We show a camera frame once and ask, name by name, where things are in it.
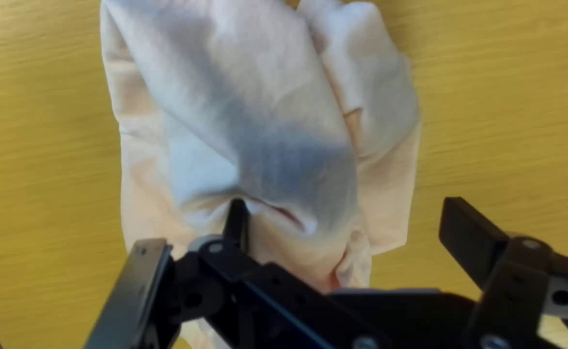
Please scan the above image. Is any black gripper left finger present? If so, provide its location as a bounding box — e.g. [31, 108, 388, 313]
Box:
[84, 199, 266, 349]

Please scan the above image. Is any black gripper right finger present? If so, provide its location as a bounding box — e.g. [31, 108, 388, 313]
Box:
[436, 197, 568, 349]

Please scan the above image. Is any peach t-shirt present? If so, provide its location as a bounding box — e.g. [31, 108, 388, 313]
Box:
[97, 0, 425, 349]

